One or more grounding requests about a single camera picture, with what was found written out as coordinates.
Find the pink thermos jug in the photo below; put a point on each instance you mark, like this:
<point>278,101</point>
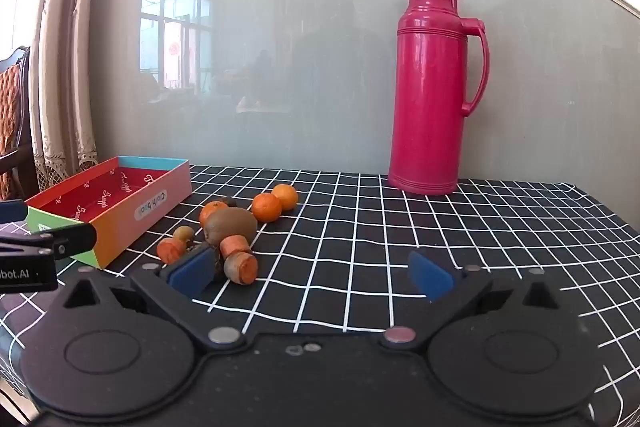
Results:
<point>430,107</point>

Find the black white checked tablecloth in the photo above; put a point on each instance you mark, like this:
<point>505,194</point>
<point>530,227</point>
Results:
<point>500,227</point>

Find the orange woven chair cushion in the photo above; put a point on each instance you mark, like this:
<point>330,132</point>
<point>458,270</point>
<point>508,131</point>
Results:
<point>7,107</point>

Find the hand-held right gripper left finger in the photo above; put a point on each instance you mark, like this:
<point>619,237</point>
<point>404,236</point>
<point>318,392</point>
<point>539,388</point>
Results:
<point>192,273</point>

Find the brown-skinned carrot piece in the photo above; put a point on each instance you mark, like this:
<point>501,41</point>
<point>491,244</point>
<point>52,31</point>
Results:
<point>242,269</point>

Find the dark wooden armchair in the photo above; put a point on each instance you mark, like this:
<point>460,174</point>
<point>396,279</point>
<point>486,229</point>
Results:
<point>20,157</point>

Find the small brown kiwi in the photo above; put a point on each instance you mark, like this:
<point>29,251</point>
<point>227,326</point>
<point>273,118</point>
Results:
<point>184,233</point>

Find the large brown kiwi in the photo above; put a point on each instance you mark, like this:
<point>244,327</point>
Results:
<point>231,224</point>

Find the beige lace-hem curtain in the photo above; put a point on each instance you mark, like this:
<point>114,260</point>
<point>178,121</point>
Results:
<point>70,57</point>

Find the small dark fruit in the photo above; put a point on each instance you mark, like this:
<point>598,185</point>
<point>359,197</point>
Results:
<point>228,201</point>

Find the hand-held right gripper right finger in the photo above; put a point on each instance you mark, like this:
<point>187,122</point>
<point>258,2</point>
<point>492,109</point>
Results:
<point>431,278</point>

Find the orange carrot piece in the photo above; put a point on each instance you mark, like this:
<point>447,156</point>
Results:
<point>235,246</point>
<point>171,250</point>

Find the orange tangerine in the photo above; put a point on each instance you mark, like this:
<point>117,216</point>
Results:
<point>266,208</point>
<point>286,197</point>
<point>212,209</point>

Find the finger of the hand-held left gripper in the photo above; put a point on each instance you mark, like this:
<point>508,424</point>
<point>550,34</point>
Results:
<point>70,238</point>
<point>11,210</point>

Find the colourful cardboard box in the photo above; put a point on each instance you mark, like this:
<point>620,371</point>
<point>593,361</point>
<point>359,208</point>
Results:
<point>150,207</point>

